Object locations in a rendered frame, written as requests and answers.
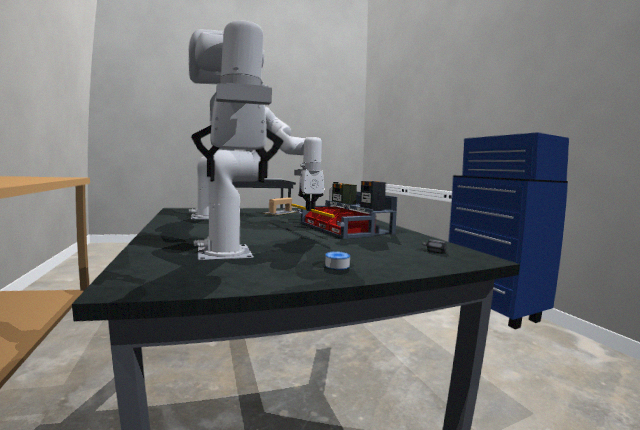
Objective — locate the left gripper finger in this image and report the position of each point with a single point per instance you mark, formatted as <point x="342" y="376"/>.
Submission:
<point x="314" y="199"/>
<point x="307" y="199"/>

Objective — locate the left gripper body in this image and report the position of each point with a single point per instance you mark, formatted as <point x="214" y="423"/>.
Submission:
<point x="311" y="181"/>

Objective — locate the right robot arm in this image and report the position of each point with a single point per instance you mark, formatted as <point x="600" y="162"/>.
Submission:
<point x="239" y="61"/>

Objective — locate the grey sanding float with tan wooden handle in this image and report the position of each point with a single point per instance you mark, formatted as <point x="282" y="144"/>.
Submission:
<point x="274" y="202"/>

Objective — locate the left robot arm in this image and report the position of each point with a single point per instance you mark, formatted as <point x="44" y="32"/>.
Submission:
<point x="310" y="147"/>

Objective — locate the olive green case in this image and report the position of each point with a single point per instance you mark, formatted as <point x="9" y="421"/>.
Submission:
<point x="344" y="193"/>

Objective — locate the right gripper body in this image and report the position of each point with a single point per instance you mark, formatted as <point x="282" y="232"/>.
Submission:
<point x="238" y="126"/>

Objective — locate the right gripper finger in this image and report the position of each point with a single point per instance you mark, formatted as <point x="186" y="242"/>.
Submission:
<point x="196" y="137"/>
<point x="266" y="156"/>

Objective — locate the red open bin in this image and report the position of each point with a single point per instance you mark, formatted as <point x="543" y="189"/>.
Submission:
<point x="311" y="216"/>
<point x="323" y="221"/>
<point x="353" y="226"/>

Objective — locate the grey metal rack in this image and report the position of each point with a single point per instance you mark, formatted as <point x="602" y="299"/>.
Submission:
<point x="390" y="206"/>

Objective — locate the dark grey case with orange latches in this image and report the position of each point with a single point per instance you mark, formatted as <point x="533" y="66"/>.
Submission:
<point x="373" y="195"/>

